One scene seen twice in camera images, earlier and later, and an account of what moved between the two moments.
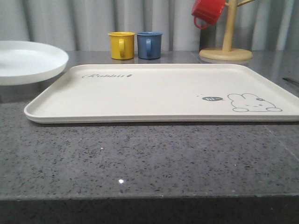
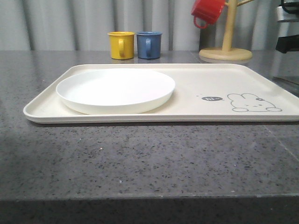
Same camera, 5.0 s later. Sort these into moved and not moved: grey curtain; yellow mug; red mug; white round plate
Moved: white round plate
Not moved: red mug; yellow mug; grey curtain
